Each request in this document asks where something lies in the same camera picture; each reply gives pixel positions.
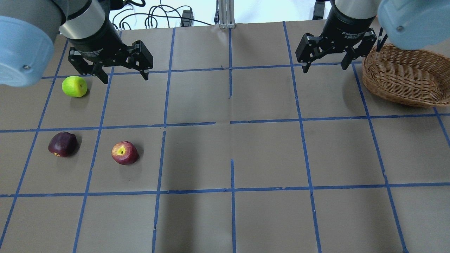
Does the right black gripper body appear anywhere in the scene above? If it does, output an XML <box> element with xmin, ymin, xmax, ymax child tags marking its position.
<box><xmin>320</xmin><ymin>5</ymin><xmax>376</xmax><ymax>54</ymax></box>

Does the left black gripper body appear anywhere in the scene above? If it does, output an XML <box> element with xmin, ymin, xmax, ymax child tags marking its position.
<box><xmin>69</xmin><ymin>20</ymin><xmax>128</xmax><ymax>68</ymax></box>

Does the green apple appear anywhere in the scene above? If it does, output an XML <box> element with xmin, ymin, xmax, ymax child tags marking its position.
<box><xmin>62</xmin><ymin>76</ymin><xmax>88</xmax><ymax>97</ymax></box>

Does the dark red apple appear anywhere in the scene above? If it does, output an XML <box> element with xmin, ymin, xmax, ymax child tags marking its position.
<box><xmin>48</xmin><ymin>132</ymin><xmax>77</xmax><ymax>157</ymax></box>

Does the red yellow apple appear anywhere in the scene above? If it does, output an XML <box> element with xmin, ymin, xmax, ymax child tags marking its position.
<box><xmin>111</xmin><ymin>141</ymin><xmax>139</xmax><ymax>165</ymax></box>

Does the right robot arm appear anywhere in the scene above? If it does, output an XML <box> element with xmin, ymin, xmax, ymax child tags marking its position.
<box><xmin>295</xmin><ymin>0</ymin><xmax>450</xmax><ymax>73</ymax></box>

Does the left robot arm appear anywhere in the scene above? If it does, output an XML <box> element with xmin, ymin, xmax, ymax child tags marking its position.
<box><xmin>0</xmin><ymin>0</ymin><xmax>153</xmax><ymax>87</ymax></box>

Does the wicker basket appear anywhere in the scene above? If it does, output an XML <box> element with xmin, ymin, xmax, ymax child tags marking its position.
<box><xmin>362</xmin><ymin>44</ymin><xmax>450</xmax><ymax>108</ymax></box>

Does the black cables bundle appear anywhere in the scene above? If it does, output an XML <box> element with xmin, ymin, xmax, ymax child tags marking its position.
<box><xmin>109</xmin><ymin>0</ymin><xmax>215</xmax><ymax>30</ymax></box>

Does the aluminium frame post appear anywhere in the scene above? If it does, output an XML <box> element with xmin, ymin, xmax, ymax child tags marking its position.
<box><xmin>217</xmin><ymin>0</ymin><xmax>235</xmax><ymax>29</ymax></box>

